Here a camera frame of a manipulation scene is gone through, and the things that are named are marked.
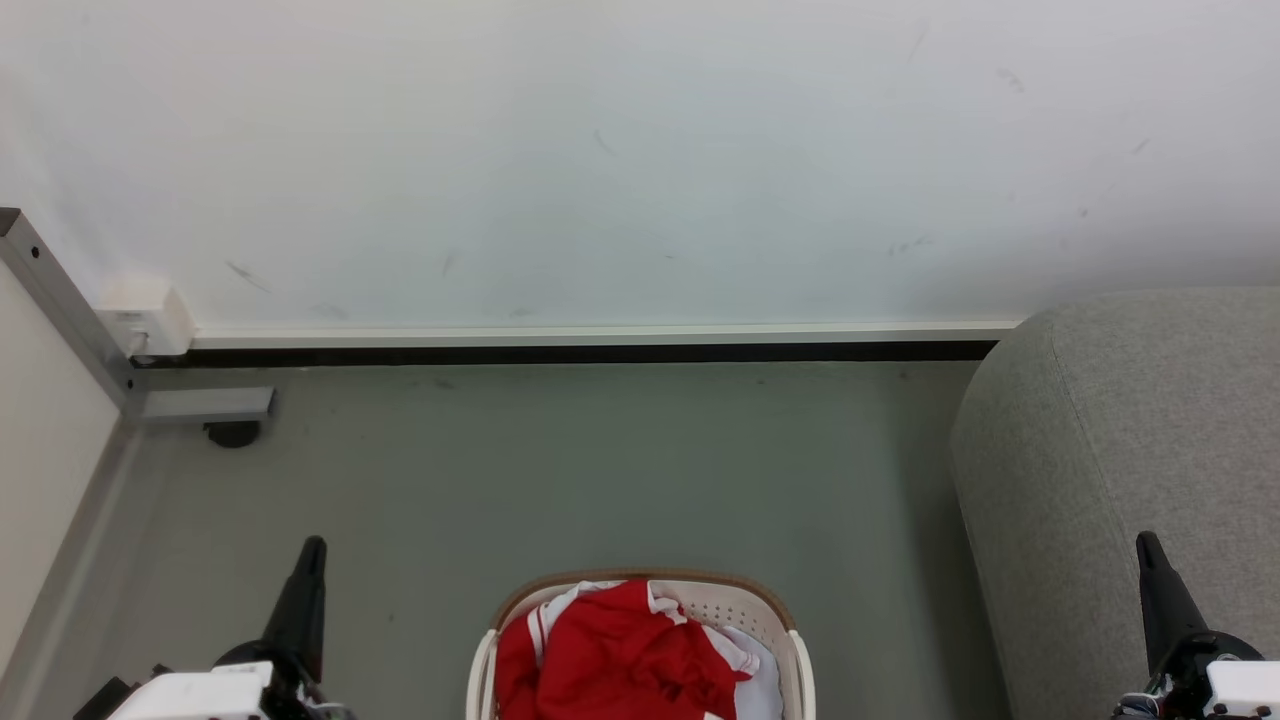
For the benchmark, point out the white partition panel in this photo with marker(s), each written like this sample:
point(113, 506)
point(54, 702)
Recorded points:
point(45, 450)

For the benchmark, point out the grey fabric sofa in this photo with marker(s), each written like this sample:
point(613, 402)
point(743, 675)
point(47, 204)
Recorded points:
point(1100, 450)

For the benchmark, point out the pale blue cloth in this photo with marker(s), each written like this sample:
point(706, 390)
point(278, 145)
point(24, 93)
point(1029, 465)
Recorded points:
point(765, 680)

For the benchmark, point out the white and black baseboard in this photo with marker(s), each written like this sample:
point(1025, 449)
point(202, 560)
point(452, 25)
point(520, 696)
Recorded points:
point(600, 343)

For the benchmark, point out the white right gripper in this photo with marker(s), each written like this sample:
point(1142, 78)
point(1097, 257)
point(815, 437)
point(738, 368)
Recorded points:
point(1240, 690)

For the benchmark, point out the white wall socket box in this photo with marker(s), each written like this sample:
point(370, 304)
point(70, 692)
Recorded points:
point(150, 315)

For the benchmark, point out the grey aluminium partition frame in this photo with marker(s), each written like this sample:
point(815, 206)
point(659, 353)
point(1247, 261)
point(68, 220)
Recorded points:
point(60, 300)

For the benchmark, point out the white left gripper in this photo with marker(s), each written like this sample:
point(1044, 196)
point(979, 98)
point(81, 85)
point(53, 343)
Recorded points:
point(205, 695)

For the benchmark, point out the black caster wheel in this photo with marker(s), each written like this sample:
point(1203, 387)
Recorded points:
point(233, 433)

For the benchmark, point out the cream plastic laundry basket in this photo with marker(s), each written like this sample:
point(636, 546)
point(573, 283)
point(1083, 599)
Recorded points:
point(740, 600)

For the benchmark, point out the red and white jersey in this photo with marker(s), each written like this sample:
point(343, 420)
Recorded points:
point(620, 650)

